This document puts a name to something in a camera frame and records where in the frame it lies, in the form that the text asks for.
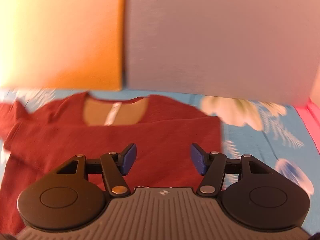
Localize blue floral bed sheet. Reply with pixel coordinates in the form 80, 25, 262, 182
1, 89, 319, 233

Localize orange board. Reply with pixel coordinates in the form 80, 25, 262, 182
1, 0, 124, 90

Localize grey-lilac board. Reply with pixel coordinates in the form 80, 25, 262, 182
124, 0, 319, 105

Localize pink object at bed edge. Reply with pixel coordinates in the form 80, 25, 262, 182
294, 99, 320, 153

